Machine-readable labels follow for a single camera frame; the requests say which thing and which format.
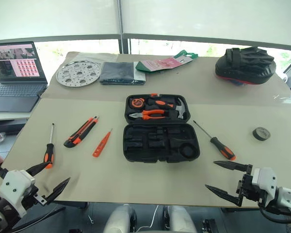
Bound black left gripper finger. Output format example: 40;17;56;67
26;161;55;176
40;177;71;206

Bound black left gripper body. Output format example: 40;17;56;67
21;172;49;207

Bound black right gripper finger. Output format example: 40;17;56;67
213;160;254;174
204;184;243;207

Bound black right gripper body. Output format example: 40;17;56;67
236;169;268;207

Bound flathead screwdriver silver shaft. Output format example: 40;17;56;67
44;123;55;169

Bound Phillips screwdriver black shaft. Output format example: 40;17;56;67
193;120;237;162

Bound black electrical tape roll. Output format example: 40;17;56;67
252;127;272;142

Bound orange black utility knife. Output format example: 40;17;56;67
64;116;99;149

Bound orange voltage tester pen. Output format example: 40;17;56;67
92;128;113;158

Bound black tool case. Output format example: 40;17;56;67
123;93;201;164

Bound small black device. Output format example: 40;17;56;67
202;218;219;233

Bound silver right robot leg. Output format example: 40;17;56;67
163;205;197;233

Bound dark grey laptop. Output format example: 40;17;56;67
0;41;49;114

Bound perforated round steel tray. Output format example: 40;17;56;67
55;60;102;88

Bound black boxing focus pad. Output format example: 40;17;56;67
214;47;275;86

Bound orange black tape measure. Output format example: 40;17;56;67
130;97;146;108

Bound packaged dark folded cloth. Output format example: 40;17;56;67
99;62;146;86

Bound green pink tote bag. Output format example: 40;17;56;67
135;50;199;73

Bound white roller blind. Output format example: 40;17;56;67
122;0;291;46
0;0;119;42

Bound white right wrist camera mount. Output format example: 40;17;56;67
251;166;278;204

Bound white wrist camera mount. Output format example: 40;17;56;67
251;166;278;204
0;169;36;218

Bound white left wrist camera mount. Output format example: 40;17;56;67
0;169;36;218

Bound white cable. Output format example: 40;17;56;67
137;205;160;233

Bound claw hammer orange black handle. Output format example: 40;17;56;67
147;96;186;120

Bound pliers with orange handles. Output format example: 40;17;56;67
129;109;166;121

